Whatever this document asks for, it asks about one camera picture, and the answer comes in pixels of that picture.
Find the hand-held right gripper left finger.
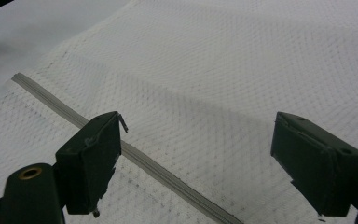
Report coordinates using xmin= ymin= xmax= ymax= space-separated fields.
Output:
xmin=55 ymin=110 xmax=123 ymax=216

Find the white cloth towel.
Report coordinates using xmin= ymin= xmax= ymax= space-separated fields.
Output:
xmin=0 ymin=0 xmax=358 ymax=224

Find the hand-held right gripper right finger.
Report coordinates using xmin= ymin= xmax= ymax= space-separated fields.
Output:
xmin=269 ymin=111 xmax=358 ymax=217

